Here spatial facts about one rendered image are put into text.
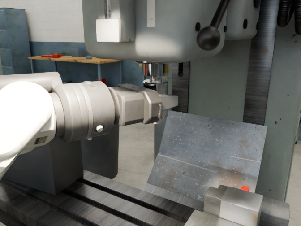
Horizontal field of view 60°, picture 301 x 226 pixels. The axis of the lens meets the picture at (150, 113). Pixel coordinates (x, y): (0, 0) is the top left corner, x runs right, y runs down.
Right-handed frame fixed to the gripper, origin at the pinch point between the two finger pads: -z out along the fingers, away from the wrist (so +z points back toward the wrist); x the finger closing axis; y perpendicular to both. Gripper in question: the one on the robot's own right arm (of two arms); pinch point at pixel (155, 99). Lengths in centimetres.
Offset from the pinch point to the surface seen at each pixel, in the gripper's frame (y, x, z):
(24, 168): 23.9, 34.6, 18.7
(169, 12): -14.3, -10.2, 5.7
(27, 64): 59, 733, -120
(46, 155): 18.0, 26.7, 14.3
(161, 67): -6.3, -2.4, 0.5
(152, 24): -12.9, -8.0, 6.7
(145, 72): -5.3, -0.2, 2.5
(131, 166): 122, 180, -105
